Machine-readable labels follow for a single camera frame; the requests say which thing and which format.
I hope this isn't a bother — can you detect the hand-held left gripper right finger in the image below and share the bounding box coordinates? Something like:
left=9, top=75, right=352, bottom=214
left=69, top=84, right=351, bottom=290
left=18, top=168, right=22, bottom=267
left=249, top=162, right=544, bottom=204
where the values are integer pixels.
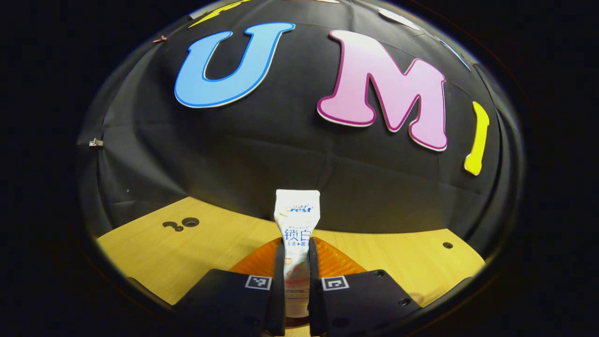
left=308, top=238, right=422, bottom=337

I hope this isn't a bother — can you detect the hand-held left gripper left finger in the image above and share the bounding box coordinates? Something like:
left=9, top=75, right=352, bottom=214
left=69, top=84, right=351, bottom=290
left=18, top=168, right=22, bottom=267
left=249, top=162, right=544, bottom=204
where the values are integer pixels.
left=173, top=238, right=287, bottom=337

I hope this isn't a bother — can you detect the white toothpaste tube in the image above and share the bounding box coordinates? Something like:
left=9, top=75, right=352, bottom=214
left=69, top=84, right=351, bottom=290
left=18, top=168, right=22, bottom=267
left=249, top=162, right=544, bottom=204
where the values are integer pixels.
left=274, top=189, right=321, bottom=319

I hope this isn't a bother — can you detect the light wooden desktop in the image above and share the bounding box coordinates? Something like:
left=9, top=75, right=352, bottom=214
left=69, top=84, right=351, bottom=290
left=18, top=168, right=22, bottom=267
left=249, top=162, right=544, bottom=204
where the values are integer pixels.
left=96, top=197, right=486, bottom=337

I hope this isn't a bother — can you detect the black backdrop cloth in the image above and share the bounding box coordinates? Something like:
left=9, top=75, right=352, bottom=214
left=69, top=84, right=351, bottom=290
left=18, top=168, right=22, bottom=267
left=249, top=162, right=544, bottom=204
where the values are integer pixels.
left=77, top=0, right=525, bottom=256

